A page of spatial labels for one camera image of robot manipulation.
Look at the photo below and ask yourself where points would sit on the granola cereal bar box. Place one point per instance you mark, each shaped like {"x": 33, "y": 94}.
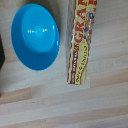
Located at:
{"x": 81, "y": 40}

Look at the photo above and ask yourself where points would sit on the blue plastic bowl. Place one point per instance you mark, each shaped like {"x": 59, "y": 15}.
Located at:
{"x": 35, "y": 36}

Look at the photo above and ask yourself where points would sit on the black fabric storage box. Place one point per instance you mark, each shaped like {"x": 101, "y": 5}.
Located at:
{"x": 1, "y": 53}

